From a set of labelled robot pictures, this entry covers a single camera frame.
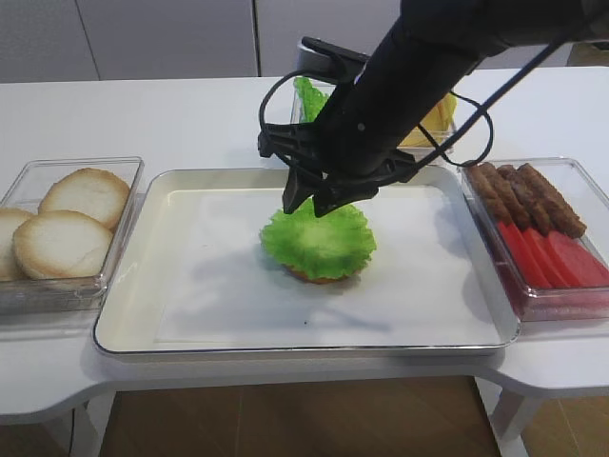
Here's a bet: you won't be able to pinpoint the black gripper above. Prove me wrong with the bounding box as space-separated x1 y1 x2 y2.
258 80 415 218

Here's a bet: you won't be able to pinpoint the green lettuce leaf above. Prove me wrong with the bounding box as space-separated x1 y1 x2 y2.
294 76 329 123
260 199 377 277

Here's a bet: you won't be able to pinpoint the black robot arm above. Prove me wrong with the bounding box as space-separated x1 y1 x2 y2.
258 1 608 217

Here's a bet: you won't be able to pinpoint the green lettuce leaf in container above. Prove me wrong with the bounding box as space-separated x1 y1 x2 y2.
294 76 329 123

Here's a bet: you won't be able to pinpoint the flat yellow cheese slice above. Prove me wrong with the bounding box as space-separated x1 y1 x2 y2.
399 124 452 148

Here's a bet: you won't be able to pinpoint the clear lettuce cheese container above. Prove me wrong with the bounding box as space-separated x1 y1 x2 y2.
290 78 455 161

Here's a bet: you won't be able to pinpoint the upright yellow cheese slices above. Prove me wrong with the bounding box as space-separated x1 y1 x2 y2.
422 93 457 131

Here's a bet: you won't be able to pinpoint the bottom bun on tray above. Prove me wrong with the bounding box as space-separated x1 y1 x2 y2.
285 266 350 285

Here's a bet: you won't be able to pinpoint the white metal tray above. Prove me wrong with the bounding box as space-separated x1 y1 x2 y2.
93 166 520 354

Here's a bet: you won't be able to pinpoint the left brown meat patty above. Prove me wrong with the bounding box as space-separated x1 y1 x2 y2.
465 166 513 226

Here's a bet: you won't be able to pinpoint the brown meat patty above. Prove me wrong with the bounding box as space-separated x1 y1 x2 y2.
498 165 554 236
465 166 513 226
518 163 587 239

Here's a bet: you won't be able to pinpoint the middle brown meat patty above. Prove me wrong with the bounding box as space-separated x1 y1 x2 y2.
498 165 554 236

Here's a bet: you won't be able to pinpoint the back bun slice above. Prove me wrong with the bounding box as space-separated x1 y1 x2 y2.
38 168 129 231

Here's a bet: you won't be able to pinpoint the bun slice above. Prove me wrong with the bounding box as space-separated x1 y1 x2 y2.
12 210 113 280
1 208 33 282
38 168 129 231

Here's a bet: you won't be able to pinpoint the left red tomato slice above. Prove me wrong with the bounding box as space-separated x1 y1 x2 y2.
497 221 552 289

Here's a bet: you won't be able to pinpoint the red tomato slice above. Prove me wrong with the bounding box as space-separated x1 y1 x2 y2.
497 221 552 289
522 228 580 288
544 231 608 288

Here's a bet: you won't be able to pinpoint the clear meat tomato container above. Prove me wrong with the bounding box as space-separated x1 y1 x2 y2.
462 158 608 321

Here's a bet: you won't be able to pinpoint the right brown meat patty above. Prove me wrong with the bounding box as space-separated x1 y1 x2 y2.
518 163 587 239

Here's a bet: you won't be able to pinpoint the middle red tomato slice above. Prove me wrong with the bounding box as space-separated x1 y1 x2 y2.
522 228 580 288

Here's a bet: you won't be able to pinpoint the clear bun container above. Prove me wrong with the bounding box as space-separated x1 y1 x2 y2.
1 156 144 315

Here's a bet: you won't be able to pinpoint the front bun slice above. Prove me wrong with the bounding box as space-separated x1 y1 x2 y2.
12 210 113 280

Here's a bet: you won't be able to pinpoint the right red tomato slice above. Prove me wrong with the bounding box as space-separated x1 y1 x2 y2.
544 231 608 288

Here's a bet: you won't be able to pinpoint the left bun slice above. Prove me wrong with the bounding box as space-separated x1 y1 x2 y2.
1 208 33 282

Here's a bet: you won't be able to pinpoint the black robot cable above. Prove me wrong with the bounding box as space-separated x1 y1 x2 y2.
258 18 600 168

